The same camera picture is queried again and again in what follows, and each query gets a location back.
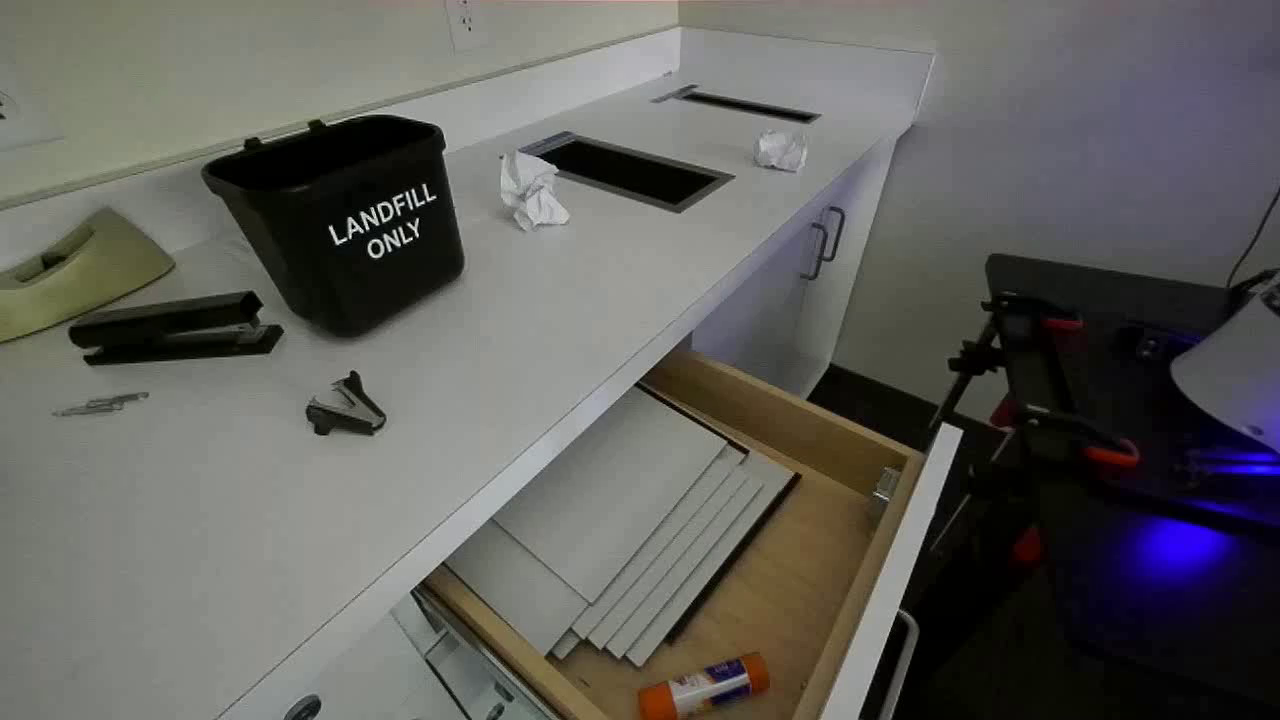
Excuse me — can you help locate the white drawer front handle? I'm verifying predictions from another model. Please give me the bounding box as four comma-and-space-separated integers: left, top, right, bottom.
872, 608, 922, 720

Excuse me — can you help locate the large crumpled white paper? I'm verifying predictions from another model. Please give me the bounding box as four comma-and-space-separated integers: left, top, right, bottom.
494, 148, 576, 235

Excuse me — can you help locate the wooden drawer with white front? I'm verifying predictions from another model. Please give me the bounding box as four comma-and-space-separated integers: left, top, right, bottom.
411, 347, 967, 720

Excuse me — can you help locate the white cabinet door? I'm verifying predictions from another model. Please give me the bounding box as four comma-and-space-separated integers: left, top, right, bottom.
689, 136, 896, 398

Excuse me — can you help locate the grey cabinet door handle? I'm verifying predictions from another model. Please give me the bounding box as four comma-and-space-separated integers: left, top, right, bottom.
794, 202, 851, 285

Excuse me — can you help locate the black tripod stand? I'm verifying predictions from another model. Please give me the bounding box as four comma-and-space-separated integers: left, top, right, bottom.
931, 291, 1020, 433

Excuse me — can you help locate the orange capped glue stick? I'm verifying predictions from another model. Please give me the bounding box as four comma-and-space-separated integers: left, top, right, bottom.
637, 648, 772, 720

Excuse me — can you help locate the large grey sheet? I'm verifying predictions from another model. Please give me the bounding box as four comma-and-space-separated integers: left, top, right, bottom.
486, 385, 745, 608

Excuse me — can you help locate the black landfill bin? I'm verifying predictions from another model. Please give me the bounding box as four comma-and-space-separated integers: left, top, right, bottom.
200, 111, 466, 339

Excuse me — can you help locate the black work table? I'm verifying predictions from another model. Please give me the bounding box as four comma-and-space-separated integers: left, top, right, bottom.
978, 253, 1280, 536

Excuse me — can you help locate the black stapler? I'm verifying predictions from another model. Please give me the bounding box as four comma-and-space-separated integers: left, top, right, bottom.
62, 286, 288, 368

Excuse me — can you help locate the thin black cable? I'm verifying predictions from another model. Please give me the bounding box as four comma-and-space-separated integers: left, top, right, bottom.
1221, 179, 1280, 291

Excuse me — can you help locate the red handled clamp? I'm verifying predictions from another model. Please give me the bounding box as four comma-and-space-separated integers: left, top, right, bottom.
992, 291, 1090, 344
1015, 402, 1148, 480

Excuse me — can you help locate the white lamp shade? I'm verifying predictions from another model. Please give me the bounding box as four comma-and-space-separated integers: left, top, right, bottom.
1169, 280, 1280, 455

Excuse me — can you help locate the small crumpled white paper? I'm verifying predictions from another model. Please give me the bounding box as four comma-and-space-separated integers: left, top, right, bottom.
750, 122, 813, 177

